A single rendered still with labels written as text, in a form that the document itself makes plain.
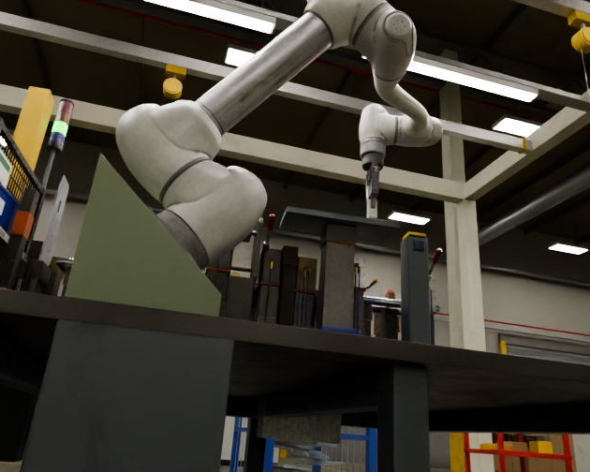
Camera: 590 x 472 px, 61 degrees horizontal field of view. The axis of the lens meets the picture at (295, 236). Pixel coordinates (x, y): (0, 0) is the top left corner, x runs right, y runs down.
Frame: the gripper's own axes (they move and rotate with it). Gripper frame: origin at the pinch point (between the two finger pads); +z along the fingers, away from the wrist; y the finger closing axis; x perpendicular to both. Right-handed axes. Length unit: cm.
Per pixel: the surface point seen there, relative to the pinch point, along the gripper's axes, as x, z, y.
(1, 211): 117, 15, -6
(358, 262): 2.5, 15.5, 10.2
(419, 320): -14.4, 37.2, -3.2
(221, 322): 39, 55, -61
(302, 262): 21.6, 17.8, 8.6
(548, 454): -152, 71, 186
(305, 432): 13, 70, 69
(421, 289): -15.6, 27.3, -3.0
